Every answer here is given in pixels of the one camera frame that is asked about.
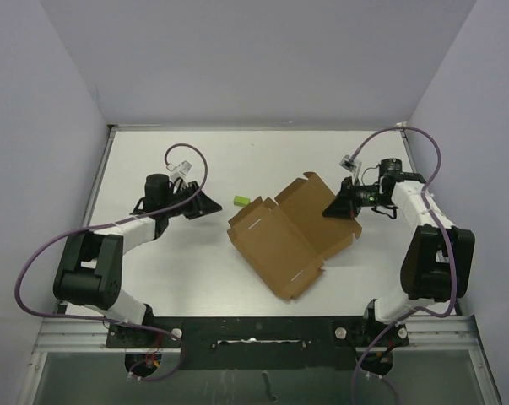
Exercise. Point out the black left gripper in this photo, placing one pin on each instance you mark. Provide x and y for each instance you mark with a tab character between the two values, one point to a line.
200	204

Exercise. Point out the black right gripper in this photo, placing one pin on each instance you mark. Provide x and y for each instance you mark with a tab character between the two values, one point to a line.
344	206

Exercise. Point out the brown cardboard box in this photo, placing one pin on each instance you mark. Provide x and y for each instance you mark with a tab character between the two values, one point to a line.
286	240

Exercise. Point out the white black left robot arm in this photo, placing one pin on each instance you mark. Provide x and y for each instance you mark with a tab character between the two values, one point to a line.
90	270

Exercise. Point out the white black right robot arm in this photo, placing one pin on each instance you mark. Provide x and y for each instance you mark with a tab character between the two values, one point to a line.
436	267

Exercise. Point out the green wooden block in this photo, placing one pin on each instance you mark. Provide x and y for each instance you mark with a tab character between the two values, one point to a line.
241	201

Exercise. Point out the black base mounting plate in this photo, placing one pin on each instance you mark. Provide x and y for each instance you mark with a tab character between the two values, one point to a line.
288	356

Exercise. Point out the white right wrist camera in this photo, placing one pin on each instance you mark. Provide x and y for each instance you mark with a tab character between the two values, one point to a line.
350	164

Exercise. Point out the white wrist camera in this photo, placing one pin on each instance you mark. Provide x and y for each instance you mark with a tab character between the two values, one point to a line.
350	164
181	170

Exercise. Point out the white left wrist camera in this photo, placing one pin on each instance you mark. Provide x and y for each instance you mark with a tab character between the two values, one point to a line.
181	170

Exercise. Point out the aluminium frame rail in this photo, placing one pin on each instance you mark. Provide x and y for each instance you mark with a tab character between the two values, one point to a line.
82	336

